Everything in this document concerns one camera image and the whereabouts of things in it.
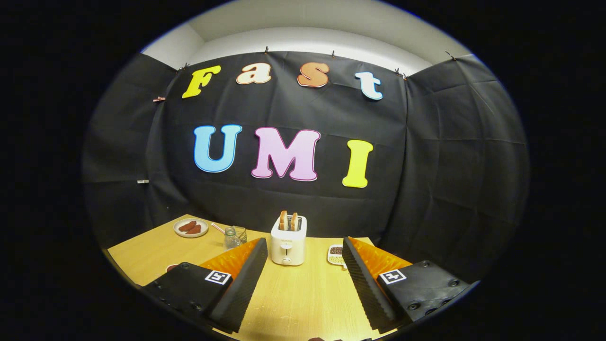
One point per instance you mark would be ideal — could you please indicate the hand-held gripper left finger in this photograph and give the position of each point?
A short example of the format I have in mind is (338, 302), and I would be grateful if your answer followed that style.
(236, 293)

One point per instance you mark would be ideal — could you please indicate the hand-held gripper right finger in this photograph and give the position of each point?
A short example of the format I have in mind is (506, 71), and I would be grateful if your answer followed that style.
(367, 289)

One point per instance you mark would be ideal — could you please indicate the clear plastic juice bottle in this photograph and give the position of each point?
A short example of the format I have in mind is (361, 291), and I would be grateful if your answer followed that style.
(231, 240)

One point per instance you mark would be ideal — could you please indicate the small white bean dish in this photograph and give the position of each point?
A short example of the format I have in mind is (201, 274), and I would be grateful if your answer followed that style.
(336, 258)

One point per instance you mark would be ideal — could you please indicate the wooden table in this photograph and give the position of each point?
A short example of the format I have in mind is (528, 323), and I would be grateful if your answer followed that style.
(298, 303)

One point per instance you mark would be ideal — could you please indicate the red striped straw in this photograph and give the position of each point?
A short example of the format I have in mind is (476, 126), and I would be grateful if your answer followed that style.
(218, 228)

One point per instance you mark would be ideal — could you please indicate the white toaster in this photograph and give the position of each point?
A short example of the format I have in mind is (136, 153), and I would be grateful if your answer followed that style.
(288, 248)

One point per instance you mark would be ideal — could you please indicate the red sausage piece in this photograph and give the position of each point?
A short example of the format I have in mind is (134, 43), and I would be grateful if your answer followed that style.
(187, 226)
(194, 230)

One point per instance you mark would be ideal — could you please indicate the white round plate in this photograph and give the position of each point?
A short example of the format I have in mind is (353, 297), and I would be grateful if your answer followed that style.
(177, 231)

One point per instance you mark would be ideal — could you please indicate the toast slice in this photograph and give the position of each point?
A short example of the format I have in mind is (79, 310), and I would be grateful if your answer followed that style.
(294, 221)
(283, 220)

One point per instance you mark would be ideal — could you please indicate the black backdrop cloth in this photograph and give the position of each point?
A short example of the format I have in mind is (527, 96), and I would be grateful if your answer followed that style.
(293, 203)

